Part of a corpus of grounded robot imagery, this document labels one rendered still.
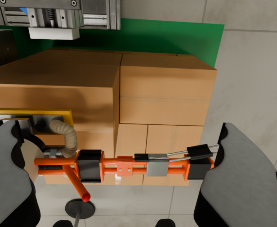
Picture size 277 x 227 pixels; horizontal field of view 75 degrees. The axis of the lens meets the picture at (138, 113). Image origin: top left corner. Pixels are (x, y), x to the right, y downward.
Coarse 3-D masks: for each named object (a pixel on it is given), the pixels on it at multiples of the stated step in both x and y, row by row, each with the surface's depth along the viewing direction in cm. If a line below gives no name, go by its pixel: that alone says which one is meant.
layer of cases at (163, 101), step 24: (120, 72) 110; (144, 72) 110; (168, 72) 110; (192, 72) 111; (216, 72) 111; (120, 96) 117; (144, 96) 117; (168, 96) 118; (192, 96) 118; (120, 120) 124; (144, 120) 125; (168, 120) 126; (192, 120) 126; (120, 144) 134; (144, 144) 134; (168, 144) 135; (192, 144) 136
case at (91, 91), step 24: (0, 72) 83; (24, 72) 85; (48, 72) 87; (72, 72) 89; (96, 72) 91; (0, 96) 72; (24, 96) 72; (48, 96) 73; (72, 96) 73; (96, 96) 73; (96, 120) 78; (48, 144) 83; (96, 144) 84
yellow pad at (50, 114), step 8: (0, 112) 61; (8, 112) 61; (16, 112) 61; (24, 112) 61; (32, 112) 61; (40, 112) 62; (48, 112) 62; (56, 112) 62; (64, 112) 62; (0, 120) 62; (32, 120) 62; (40, 120) 62; (48, 120) 63; (64, 120) 63; (72, 120) 65; (32, 128) 64; (40, 128) 61; (48, 128) 64
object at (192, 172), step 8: (192, 160) 58; (200, 160) 58; (208, 160) 59; (184, 168) 60; (192, 168) 58; (200, 168) 58; (208, 168) 58; (184, 176) 60; (192, 176) 59; (200, 176) 59
